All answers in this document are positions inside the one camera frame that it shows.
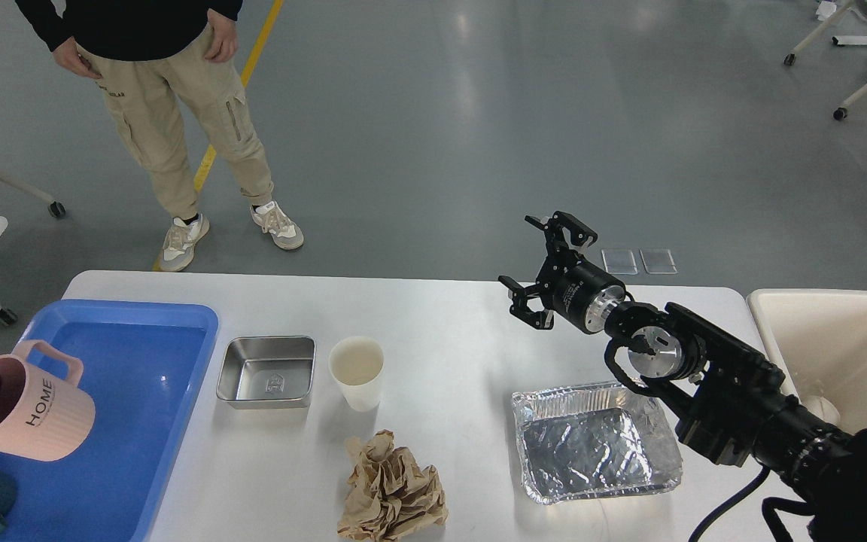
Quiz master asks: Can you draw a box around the crumpled brown paper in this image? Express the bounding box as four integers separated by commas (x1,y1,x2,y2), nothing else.
336,430,449,541

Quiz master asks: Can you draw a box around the clear floor plate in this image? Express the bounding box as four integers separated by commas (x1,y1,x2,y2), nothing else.
639,249,678,275
601,249,639,276

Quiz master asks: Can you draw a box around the person's right hand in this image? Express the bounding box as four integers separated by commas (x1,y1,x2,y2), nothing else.
51,37,102,80

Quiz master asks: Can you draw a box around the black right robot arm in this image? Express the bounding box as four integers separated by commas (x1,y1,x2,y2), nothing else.
499,212,867,541

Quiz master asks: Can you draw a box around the clear floor plate right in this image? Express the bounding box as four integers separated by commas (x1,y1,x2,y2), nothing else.
639,249,678,275

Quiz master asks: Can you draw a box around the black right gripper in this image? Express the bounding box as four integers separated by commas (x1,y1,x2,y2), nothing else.
498,212,627,335

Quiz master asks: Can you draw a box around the crumpled white cup in bin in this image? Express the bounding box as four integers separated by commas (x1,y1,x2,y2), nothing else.
802,395,841,426

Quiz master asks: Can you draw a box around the person in beige trousers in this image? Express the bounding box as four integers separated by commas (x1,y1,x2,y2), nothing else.
17,1,304,272

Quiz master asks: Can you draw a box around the clear floor plate left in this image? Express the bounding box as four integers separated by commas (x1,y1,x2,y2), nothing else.
601,249,639,276

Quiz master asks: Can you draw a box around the beige plastic bin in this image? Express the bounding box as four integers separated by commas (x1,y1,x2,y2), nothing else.
747,288,867,433

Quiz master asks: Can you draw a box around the blue plastic tray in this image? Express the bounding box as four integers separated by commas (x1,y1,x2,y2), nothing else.
0,299,219,541

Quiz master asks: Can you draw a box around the pink ribbed mug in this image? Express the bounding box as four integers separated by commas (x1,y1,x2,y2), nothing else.
0,340,96,461

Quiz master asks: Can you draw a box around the person's left hand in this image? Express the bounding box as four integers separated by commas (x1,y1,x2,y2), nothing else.
204,9,239,64

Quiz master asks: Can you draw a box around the white paper cup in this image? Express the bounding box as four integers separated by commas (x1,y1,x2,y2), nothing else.
328,336,385,412

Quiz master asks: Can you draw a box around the stainless steel rectangular dish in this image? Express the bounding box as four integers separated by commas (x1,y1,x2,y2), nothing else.
216,336,315,410

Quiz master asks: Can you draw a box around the aluminium foil tray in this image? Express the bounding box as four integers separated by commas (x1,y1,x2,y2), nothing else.
510,382,683,505

